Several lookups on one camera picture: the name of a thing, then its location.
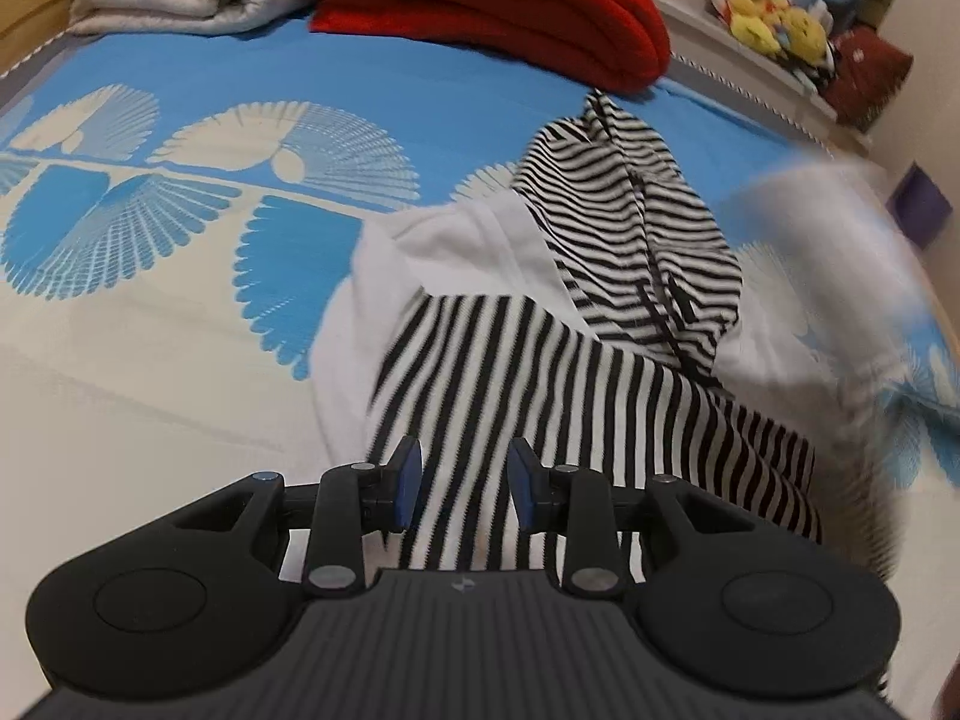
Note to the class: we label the white window ledge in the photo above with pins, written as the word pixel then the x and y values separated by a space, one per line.
pixel 742 67

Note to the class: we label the purple box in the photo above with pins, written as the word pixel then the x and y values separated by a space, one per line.
pixel 921 202

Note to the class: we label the blue white printed bed mat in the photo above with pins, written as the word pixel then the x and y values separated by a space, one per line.
pixel 187 187

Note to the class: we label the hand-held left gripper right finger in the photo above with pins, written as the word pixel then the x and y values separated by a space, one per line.
pixel 523 486

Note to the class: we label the dark red bag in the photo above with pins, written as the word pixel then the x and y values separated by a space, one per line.
pixel 870 75

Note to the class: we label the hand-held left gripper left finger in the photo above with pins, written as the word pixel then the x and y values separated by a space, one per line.
pixel 407 484

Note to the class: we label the wooden bed frame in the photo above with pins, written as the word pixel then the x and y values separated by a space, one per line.
pixel 30 7

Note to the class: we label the yellow plush toy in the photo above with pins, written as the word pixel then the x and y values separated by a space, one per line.
pixel 754 11
pixel 806 30

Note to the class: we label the red folded blanket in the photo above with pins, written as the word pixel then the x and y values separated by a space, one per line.
pixel 487 0

